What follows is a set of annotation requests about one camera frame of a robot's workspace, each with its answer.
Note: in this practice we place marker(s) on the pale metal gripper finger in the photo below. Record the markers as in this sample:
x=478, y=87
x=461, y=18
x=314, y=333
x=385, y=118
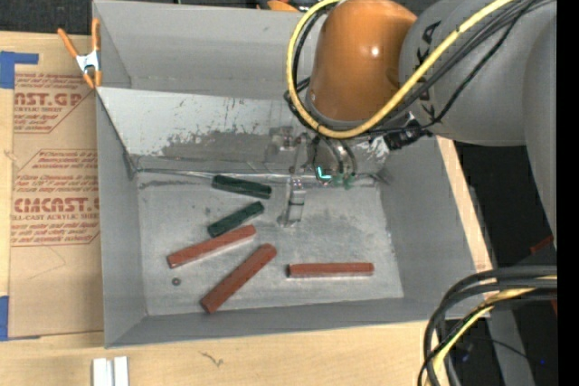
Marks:
x=297, y=199
x=298, y=158

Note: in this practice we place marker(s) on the dark green flat block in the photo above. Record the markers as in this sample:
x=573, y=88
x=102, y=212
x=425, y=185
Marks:
x=235, y=219
x=242, y=186

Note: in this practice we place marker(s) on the red-brown flat block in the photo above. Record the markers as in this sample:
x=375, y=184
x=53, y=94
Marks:
x=210, y=247
x=239, y=278
x=330, y=270

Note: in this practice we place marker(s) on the grey metal bin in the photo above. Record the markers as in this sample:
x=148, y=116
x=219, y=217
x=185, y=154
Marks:
x=181, y=59

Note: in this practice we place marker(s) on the brown cardboard board, red print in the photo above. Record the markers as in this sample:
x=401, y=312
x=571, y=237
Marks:
x=54, y=275

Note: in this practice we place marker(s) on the black cylinder on white bracket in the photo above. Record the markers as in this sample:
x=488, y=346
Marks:
x=405, y=138

